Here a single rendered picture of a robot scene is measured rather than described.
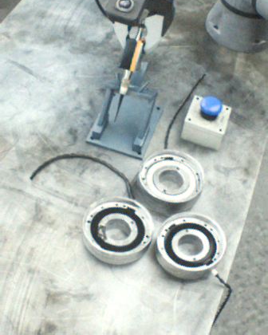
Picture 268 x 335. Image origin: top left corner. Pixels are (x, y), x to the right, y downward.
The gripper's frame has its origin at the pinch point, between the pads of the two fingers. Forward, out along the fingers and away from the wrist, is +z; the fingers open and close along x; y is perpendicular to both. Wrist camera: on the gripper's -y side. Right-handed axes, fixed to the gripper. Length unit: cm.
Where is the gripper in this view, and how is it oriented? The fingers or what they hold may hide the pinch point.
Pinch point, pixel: (135, 47)
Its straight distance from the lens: 92.6
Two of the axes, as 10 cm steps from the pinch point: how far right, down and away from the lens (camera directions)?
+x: -9.5, -3.0, 1.1
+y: 3.0, -7.1, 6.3
